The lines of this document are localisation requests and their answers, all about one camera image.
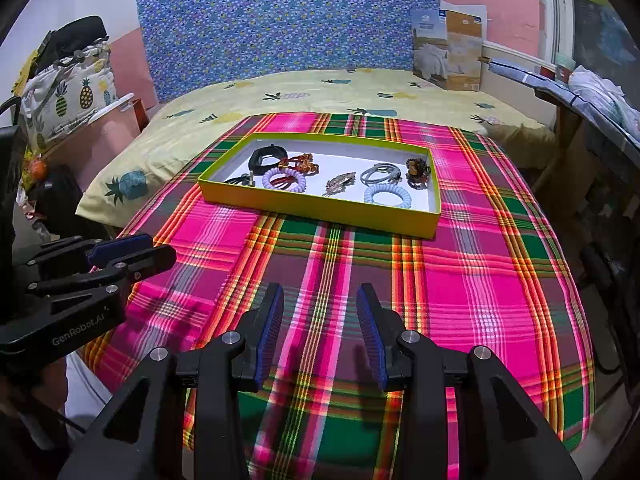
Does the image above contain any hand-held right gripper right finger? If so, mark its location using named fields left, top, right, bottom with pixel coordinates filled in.
left=356, top=282, right=583, bottom=480

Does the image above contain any cardboard quilt package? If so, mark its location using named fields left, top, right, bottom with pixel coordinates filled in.
left=411, top=8, right=488, bottom=92

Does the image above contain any black bag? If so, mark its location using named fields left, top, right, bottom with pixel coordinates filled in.
left=37, top=16, right=108, bottom=68

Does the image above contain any pineapple print fabric bag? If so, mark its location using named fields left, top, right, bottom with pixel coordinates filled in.
left=22, top=45, right=118, bottom=156

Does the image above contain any window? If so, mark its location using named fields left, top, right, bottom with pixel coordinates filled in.
left=537, top=0, right=640, bottom=76

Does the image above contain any person's left forearm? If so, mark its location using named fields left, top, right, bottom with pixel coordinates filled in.
left=0, top=365, right=66, bottom=480

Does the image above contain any blue-edged ironing board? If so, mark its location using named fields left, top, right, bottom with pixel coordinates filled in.
left=487, top=57, right=640, bottom=151

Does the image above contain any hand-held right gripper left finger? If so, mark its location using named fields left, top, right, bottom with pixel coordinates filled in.
left=65, top=282, right=286, bottom=480

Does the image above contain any white clothes pile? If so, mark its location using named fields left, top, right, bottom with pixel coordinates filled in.
left=570, top=67, right=640, bottom=126

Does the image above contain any pink plaid cloth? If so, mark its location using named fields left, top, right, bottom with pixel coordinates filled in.
left=80, top=112, right=598, bottom=480

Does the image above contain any black wristband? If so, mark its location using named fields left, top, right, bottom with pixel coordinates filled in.
left=248, top=144, right=288, bottom=172

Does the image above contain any blue floral headboard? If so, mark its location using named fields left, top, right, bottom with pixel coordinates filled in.
left=136, top=0, right=442, bottom=106

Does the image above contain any light blue spiral hair tie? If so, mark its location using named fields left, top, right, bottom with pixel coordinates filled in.
left=363, top=184, right=407, bottom=207

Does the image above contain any yellow-green shallow box tray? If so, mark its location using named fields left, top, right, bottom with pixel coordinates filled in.
left=198, top=133, right=442, bottom=238

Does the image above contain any yellow pineapple print bedsheet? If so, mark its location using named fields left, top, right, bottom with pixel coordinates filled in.
left=75, top=69, right=556, bottom=226

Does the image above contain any grey hair tie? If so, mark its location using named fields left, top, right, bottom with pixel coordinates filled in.
left=361, top=162, right=403, bottom=186

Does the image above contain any amber beaded hair tie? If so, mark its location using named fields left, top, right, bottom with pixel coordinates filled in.
left=404, top=157, right=433, bottom=189

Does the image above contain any purple spiral hair tie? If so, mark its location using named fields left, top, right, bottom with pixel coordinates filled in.
left=262, top=167, right=307, bottom=193

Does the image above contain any pink bedside cabinet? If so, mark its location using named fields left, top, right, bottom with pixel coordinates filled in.
left=45, top=92, right=151, bottom=201

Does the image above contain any brown bow hair tie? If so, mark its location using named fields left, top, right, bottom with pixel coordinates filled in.
left=280, top=152, right=318, bottom=175

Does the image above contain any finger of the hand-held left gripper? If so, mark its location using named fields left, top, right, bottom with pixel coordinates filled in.
left=15, top=234, right=154, bottom=268
left=27, top=245, right=177, bottom=301

